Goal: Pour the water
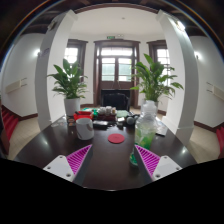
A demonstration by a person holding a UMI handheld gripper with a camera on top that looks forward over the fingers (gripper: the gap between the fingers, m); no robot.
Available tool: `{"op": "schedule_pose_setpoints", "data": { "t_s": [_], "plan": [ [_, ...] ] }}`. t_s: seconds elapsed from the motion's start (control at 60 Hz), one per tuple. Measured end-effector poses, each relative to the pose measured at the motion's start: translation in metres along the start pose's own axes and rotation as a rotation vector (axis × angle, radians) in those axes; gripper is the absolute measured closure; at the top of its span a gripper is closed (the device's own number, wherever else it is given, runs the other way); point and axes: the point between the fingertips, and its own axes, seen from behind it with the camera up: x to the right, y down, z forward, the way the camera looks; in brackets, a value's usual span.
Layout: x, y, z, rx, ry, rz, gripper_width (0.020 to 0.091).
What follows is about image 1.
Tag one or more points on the black phone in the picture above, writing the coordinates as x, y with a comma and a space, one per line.
100, 124

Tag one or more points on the dark-framed window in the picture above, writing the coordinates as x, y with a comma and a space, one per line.
161, 55
75, 50

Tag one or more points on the clear bottle with green label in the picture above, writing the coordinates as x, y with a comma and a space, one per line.
145, 130

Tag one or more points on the green exit sign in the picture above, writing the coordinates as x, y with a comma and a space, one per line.
111, 37

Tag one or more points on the printed paper leaflet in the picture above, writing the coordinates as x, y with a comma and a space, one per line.
162, 128

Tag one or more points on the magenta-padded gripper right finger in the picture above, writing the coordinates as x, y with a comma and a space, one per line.
163, 166

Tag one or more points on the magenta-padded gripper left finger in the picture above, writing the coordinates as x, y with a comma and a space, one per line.
63, 166

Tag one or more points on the black chair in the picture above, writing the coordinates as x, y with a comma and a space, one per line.
115, 99

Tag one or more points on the flat round red coaster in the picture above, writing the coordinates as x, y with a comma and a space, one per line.
116, 138

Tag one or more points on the grey ball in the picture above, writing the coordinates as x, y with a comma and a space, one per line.
136, 118
129, 121

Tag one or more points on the white wall lamp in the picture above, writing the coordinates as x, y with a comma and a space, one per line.
197, 55
36, 52

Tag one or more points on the white mug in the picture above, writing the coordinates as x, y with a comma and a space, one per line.
85, 129

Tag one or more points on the large potted plant white pot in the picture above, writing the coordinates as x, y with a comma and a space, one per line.
155, 80

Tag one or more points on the small potted plant white pot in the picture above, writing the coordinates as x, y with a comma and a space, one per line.
70, 83

